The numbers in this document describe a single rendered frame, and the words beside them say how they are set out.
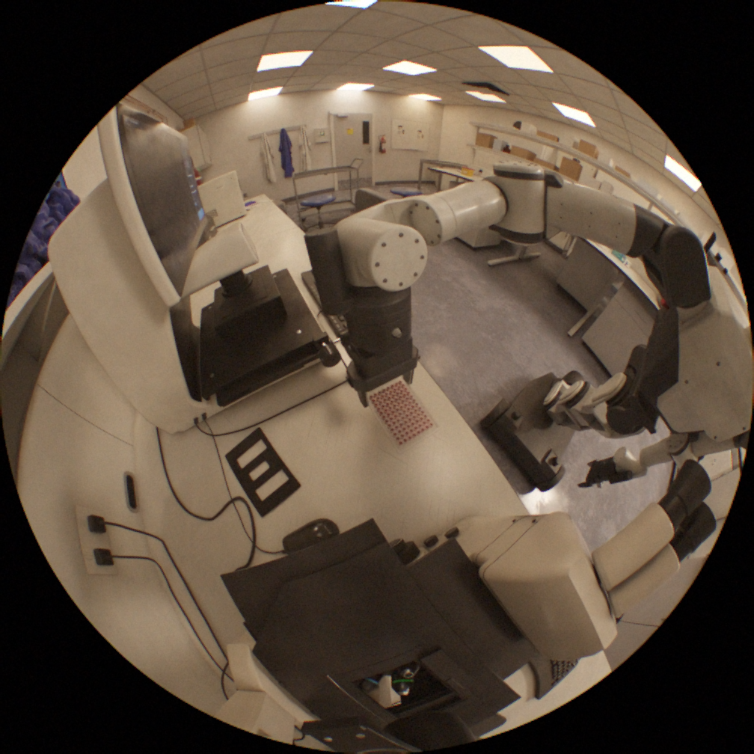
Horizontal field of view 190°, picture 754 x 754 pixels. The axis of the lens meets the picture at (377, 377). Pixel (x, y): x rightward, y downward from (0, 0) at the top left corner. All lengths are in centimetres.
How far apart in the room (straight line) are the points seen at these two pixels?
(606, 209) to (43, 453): 104
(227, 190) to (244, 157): 356
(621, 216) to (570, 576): 41
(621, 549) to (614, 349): 230
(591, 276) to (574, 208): 271
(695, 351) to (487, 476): 46
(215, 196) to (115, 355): 173
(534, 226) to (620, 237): 14
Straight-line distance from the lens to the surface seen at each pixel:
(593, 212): 40
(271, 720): 37
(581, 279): 313
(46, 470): 67
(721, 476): 315
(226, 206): 208
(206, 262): 48
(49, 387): 75
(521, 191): 37
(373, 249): 20
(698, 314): 49
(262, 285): 55
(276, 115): 575
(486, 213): 33
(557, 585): 22
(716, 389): 51
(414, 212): 31
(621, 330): 240
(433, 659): 30
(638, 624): 252
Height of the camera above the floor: 119
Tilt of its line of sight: 59 degrees down
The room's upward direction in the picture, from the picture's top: 1 degrees clockwise
